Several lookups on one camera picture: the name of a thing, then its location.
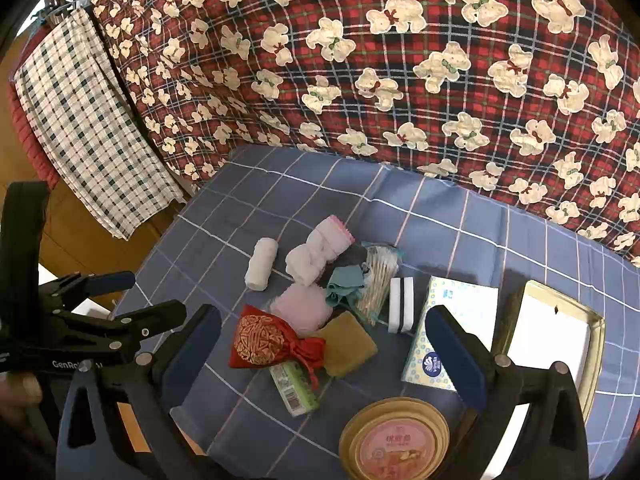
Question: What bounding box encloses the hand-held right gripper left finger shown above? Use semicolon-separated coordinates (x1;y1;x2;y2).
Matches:
56;304;223;480

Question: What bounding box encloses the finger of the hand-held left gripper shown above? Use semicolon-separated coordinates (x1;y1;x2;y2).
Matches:
37;271;137;311
60;300;188;356

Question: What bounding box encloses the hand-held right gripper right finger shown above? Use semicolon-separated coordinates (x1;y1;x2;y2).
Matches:
424;304;591;480

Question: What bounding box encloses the red embroidered pouch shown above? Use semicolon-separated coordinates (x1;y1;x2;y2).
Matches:
229;304;327;388

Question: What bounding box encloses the white sponge black stripe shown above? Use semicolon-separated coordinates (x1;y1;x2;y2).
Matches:
387;276;416;335

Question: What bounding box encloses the cotton swab bag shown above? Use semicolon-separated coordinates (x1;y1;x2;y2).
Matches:
352;242;406;326

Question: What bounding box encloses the pink fluffy puff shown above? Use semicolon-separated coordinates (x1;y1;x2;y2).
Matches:
270;282;333;337

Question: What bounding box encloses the person's left hand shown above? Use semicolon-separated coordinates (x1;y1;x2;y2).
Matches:
0;374;45;430

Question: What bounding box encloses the yellow patterned tissue pack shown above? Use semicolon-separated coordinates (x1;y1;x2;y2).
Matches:
402;276;500;393

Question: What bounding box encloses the green packet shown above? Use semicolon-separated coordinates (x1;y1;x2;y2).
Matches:
269;362;320;417

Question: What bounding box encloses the round gold tin lid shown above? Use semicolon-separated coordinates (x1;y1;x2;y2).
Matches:
338;397;451;480

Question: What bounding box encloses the red cushion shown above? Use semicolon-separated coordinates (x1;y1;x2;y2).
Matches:
6;35;61;186

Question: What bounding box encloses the teal cloth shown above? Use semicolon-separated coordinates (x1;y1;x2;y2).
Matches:
325;265;368;311

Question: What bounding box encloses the white green checked cloth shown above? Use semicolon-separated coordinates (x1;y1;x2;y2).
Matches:
12;7;186;241

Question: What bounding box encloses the blue plaid sheet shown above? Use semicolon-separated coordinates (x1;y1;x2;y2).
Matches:
112;145;640;480

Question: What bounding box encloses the metal rack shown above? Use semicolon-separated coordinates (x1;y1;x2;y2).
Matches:
31;0;96;26

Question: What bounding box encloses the red plaid bear blanket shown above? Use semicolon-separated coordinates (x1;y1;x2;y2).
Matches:
85;0;640;268

